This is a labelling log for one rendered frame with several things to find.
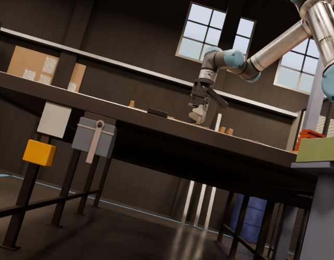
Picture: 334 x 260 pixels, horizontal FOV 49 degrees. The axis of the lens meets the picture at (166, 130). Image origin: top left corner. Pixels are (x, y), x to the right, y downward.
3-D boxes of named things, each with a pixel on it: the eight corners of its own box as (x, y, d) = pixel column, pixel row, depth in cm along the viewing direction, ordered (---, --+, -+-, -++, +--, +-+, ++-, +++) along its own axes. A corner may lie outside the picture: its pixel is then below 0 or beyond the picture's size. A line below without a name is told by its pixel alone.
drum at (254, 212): (254, 240, 688) (265, 192, 699) (264, 246, 629) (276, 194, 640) (223, 231, 686) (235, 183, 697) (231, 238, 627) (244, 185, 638)
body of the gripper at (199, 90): (187, 106, 164) (193, 80, 166) (205, 111, 165) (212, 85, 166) (189, 103, 157) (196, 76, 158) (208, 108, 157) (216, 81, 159)
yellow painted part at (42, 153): (45, 166, 134) (65, 104, 137) (21, 159, 134) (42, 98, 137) (51, 166, 142) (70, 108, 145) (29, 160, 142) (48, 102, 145)
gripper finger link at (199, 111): (189, 120, 152) (192, 106, 159) (203, 124, 153) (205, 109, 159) (191, 115, 150) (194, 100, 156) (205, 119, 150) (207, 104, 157)
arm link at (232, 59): (252, 56, 156) (232, 59, 165) (235, 45, 149) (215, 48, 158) (247, 74, 155) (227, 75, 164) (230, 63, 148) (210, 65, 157)
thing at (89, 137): (103, 167, 133) (117, 119, 135) (66, 156, 133) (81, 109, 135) (108, 167, 144) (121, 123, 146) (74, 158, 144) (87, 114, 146)
